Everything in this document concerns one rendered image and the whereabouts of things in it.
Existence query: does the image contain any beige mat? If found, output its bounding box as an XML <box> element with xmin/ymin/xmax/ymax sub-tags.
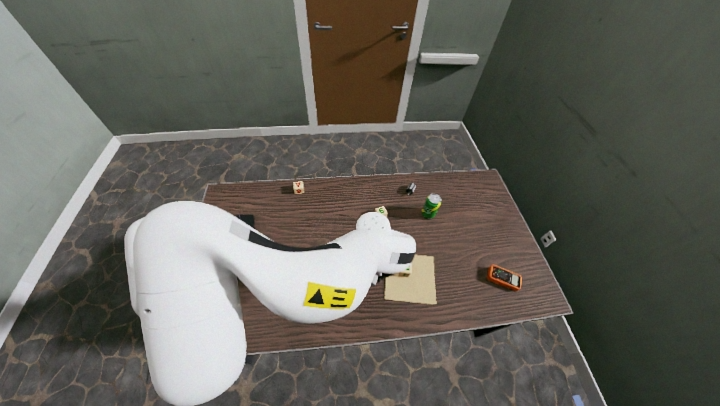
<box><xmin>385</xmin><ymin>255</ymin><xmax>436</xmax><ymax>305</ymax></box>

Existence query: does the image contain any green drink can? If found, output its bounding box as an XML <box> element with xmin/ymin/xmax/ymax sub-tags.
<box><xmin>422</xmin><ymin>194</ymin><xmax>441</xmax><ymax>219</ymax></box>

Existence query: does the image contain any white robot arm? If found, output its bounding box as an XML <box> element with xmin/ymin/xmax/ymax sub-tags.
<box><xmin>124</xmin><ymin>201</ymin><xmax>416</xmax><ymax>406</ymax></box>

